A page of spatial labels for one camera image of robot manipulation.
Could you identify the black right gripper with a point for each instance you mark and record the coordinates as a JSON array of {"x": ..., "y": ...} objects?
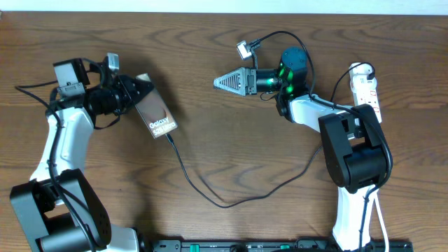
[{"x": 246, "y": 81}]

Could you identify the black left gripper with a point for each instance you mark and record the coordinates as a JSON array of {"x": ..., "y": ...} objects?
[{"x": 130, "y": 95}]

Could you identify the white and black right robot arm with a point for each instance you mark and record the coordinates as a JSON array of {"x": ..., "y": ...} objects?
[{"x": 356, "y": 153}]

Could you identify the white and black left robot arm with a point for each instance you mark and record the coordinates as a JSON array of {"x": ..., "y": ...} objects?
[{"x": 57, "y": 208}]

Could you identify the white power strip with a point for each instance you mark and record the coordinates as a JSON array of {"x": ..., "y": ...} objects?
[{"x": 363, "y": 85}]

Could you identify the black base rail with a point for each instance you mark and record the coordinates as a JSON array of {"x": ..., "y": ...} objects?
[{"x": 307, "y": 244}]

